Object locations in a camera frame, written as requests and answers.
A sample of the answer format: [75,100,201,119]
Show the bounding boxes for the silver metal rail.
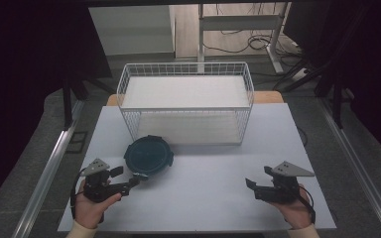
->
[11,99,86,238]
[317,98,381,238]

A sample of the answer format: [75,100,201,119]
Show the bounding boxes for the dark curtain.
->
[0,0,113,216]
[282,0,381,168]

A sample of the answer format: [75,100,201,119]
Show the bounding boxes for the white wire basket rack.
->
[116,61,255,147]

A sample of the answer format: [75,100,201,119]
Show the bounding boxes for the hand-held gripper cable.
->
[297,184,317,225]
[69,168,87,220]

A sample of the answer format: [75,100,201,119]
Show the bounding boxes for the black square floor frame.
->
[65,130,89,155]

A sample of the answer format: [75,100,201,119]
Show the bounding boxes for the wooden table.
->
[106,90,285,107]

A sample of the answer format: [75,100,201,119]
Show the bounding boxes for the black metal stand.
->
[62,74,115,131]
[273,56,356,130]

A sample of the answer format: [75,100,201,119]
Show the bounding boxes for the black floor cables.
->
[201,30,310,68]

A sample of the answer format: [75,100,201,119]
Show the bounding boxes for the person's right hand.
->
[267,183,314,230]

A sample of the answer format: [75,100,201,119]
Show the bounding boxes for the dark round lidded container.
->
[123,134,176,177]

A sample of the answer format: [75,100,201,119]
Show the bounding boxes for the person's left hand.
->
[73,178,123,230]

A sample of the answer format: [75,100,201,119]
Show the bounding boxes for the white metal desk frame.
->
[196,2,292,74]

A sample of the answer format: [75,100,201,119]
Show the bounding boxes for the white power strip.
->
[291,66,310,81]

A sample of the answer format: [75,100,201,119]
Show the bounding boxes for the left hand-held gripper cable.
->
[69,168,87,220]

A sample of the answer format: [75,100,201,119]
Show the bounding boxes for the grey wall panel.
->
[88,4,177,57]

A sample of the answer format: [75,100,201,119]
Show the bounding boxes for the right hand-held gripper cable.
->
[297,184,317,225]

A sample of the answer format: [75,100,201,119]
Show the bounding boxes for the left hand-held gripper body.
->
[80,158,131,203]

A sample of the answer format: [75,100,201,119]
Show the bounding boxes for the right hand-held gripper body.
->
[253,161,316,204]

